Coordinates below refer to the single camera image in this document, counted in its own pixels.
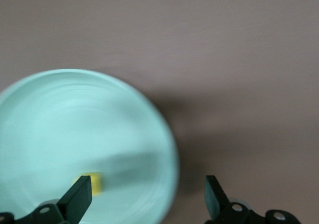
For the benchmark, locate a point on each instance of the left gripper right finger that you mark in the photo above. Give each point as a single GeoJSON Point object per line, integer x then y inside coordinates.
{"type": "Point", "coordinates": [221, 209]}

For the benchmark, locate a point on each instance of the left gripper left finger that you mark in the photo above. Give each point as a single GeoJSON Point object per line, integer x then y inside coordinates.
{"type": "Point", "coordinates": [74, 204]}

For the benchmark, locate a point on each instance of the yellow foam letter a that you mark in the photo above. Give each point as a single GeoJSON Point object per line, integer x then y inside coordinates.
{"type": "Point", "coordinates": [97, 184]}

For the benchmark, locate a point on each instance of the green round plate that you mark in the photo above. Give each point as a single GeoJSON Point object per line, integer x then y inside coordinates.
{"type": "Point", "coordinates": [74, 124]}

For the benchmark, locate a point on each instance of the brown table cover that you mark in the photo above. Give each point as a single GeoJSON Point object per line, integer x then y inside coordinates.
{"type": "Point", "coordinates": [199, 34]}

